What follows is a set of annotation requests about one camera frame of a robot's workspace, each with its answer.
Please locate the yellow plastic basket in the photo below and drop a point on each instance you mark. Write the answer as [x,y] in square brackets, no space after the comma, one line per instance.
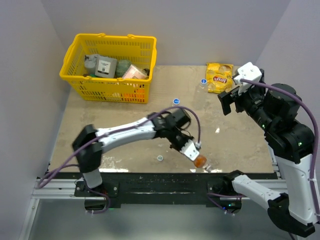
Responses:
[140,50]

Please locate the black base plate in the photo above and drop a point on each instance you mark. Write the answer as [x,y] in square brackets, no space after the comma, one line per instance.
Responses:
[124,188]

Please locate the green scrub sponge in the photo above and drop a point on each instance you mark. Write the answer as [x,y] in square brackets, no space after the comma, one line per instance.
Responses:
[121,67]

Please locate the blue bottle cap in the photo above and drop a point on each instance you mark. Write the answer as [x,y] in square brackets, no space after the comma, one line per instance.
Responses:
[175,102]

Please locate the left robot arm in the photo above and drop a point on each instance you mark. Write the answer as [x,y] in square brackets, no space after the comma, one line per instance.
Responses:
[92,143]

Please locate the clear bottle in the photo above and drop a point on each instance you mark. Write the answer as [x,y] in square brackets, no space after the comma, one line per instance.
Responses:
[200,95]
[174,107]

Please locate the pink packet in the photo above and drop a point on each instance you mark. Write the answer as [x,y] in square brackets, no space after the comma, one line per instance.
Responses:
[134,72]

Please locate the grey pouch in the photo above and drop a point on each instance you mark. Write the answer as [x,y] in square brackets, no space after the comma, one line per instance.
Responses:
[90,62]

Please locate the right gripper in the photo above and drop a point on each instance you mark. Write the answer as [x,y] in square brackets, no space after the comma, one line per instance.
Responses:
[227,97]

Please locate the yellow chips bag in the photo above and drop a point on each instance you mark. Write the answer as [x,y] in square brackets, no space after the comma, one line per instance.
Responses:
[219,77]

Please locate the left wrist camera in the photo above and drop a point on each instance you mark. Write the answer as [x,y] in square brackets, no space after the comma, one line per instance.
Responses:
[190,151]

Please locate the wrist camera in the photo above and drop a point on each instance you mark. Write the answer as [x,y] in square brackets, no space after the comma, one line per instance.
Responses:
[246,74]
[190,151]

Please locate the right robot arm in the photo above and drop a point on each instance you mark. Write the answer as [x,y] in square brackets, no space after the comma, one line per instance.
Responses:
[274,108]

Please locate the orange drink bottle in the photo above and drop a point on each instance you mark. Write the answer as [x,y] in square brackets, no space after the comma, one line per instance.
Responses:
[201,162]

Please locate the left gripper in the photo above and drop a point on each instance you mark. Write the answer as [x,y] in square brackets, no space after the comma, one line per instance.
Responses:
[178,149]

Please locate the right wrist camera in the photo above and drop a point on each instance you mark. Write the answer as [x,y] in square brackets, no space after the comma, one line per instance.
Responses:
[246,74]

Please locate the grey box with label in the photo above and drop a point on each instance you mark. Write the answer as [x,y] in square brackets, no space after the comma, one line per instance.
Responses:
[105,67]

